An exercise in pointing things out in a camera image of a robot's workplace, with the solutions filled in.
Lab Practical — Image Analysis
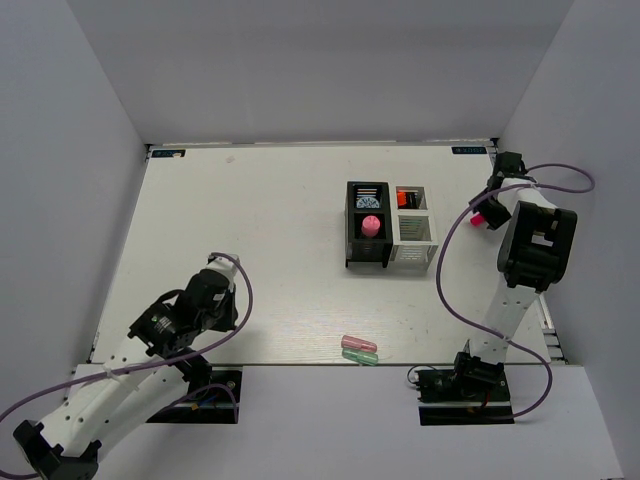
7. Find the left blue table label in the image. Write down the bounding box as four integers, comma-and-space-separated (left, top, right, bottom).
151, 149, 186, 158

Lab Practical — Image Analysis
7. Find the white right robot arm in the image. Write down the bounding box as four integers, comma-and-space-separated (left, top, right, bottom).
451, 152, 578, 399

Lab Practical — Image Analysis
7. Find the white slotted organizer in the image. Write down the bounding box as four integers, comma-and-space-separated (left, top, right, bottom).
390, 184, 439, 271

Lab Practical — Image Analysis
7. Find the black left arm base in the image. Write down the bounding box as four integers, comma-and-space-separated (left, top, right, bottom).
147, 367, 243, 425

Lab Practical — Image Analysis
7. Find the black slotted organizer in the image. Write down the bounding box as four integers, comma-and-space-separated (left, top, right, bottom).
344, 181, 393, 268

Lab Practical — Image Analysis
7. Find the orange cap black highlighter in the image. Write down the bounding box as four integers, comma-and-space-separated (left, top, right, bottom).
396, 189, 419, 210

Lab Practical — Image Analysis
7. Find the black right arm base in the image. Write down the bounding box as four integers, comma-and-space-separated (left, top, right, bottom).
406, 348, 515, 427

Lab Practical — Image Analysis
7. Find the pink translucent eraser case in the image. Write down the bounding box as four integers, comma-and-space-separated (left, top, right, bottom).
341, 335, 377, 353

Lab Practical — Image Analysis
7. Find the right blue table label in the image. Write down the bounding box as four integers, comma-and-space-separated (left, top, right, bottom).
451, 146, 487, 155

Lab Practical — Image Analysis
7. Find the blue table label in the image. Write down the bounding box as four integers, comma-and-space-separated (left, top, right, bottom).
451, 146, 487, 155
151, 149, 186, 158

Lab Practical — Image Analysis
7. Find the pink cap crayon bottle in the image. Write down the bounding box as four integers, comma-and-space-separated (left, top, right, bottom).
361, 215, 382, 238

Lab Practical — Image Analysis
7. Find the pink cap black highlighter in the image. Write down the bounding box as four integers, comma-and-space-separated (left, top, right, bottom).
470, 214, 485, 226

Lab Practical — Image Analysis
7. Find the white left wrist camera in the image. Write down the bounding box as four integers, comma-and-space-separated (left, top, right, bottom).
206, 252, 239, 291

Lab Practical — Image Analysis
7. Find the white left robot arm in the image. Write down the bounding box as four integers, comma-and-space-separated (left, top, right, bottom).
13, 257, 238, 479

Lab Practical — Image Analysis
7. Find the green translucent eraser case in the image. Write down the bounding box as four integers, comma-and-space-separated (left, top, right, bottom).
342, 348, 379, 366

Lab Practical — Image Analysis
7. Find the blue white round tub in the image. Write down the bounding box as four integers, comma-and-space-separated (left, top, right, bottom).
355, 196, 381, 210

